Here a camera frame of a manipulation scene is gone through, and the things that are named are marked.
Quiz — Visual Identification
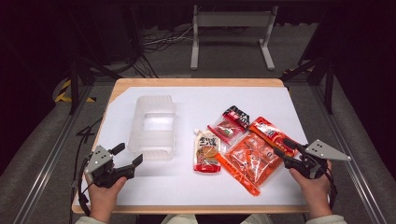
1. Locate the white metal stand frame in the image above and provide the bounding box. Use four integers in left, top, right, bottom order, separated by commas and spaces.
190, 4, 279, 71

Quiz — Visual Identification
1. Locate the yellow and black floor tape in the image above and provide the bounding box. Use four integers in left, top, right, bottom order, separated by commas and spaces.
55, 78, 96, 104

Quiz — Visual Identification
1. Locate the beige spout sauce pouch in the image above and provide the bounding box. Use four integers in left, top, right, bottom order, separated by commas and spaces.
192, 128, 222, 174

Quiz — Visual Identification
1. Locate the person's right hand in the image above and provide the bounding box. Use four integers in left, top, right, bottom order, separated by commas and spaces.
289, 160, 334, 219

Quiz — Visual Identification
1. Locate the aluminium floor rail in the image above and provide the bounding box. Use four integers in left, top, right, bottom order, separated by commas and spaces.
311, 85, 389, 224
12, 83, 94, 224

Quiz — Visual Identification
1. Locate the black tripod stand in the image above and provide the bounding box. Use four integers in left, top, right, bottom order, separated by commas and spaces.
66, 55, 122, 116
279, 55, 336, 115

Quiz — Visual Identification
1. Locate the person's left hand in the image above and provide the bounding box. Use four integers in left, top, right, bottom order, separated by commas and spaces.
85, 174, 129, 219

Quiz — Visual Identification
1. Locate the person's left leg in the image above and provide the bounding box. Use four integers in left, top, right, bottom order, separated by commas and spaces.
160, 214, 199, 224

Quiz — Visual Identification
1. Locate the translucent plastic storage container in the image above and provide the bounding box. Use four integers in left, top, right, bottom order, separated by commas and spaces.
128, 94, 177, 161

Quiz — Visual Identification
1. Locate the black and red seasoning packet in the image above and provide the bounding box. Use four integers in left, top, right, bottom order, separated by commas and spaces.
207, 105, 251, 146

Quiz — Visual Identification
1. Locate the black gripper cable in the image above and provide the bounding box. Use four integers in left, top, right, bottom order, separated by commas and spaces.
69, 155, 94, 217
325, 169, 339, 210

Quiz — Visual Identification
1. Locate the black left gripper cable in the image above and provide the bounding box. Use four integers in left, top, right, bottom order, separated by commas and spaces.
69, 155, 94, 217

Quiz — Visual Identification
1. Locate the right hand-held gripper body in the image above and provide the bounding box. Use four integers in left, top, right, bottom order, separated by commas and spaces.
284, 139, 352, 180

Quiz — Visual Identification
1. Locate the bundle of floor cables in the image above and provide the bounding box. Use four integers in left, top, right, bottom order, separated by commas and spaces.
136, 26, 195, 78

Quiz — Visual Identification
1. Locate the person's right leg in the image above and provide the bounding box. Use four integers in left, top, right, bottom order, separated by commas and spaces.
241, 213, 275, 224

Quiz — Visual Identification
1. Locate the person's leg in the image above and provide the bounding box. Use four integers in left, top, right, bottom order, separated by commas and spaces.
241, 213, 275, 224
160, 214, 199, 224

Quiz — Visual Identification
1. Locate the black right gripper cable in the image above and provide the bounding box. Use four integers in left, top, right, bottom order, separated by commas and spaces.
325, 169, 339, 210

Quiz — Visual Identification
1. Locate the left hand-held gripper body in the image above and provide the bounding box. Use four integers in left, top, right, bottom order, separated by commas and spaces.
83, 145, 129, 189

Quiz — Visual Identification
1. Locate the orange seasoning packet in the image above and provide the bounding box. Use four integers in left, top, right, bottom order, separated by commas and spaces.
214, 116, 300, 198

